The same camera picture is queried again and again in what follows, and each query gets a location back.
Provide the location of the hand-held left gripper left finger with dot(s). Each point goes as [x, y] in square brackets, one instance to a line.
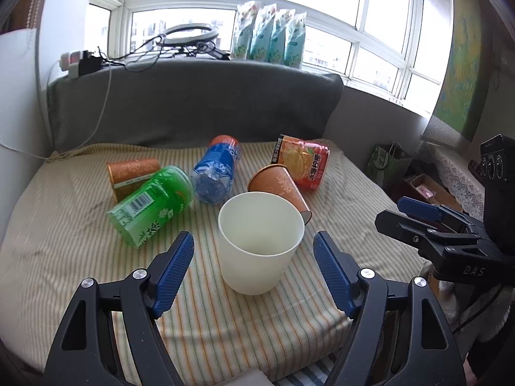
[177, 265]

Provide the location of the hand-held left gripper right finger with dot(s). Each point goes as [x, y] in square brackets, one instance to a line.
[332, 267]

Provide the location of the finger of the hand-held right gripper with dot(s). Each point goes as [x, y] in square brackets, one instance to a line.
[410, 229]
[420, 208]

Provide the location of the white cup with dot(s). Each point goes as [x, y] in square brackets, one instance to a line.
[249, 267]

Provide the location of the person's right forearm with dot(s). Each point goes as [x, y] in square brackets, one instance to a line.
[493, 313]

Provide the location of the orange patterned paper cup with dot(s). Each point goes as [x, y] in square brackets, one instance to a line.
[277, 187]
[132, 171]

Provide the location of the cardboard box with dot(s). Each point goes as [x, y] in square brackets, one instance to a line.
[436, 193]

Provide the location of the white lace cloth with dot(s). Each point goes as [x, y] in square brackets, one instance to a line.
[458, 177]

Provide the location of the green paper bag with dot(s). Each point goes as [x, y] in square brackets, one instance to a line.
[386, 165]

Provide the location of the green plastic bottle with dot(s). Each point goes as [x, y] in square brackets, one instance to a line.
[149, 205]

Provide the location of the blue striped cloth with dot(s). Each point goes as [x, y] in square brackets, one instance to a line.
[309, 366]

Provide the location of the blue plastic bottle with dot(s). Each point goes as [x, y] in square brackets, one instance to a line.
[215, 169]

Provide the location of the orange juice can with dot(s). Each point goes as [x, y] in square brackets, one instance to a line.
[308, 165]

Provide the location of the grey sofa backrest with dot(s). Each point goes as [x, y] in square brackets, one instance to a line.
[201, 100]

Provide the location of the teal refill packet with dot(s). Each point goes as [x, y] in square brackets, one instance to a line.
[261, 36]
[279, 38]
[295, 42]
[241, 32]

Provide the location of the black plug adapter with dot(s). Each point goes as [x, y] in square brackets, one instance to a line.
[90, 64]

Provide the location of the white power strip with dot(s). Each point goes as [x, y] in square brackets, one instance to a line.
[68, 62]

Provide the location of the wall painting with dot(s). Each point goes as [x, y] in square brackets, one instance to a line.
[462, 68]

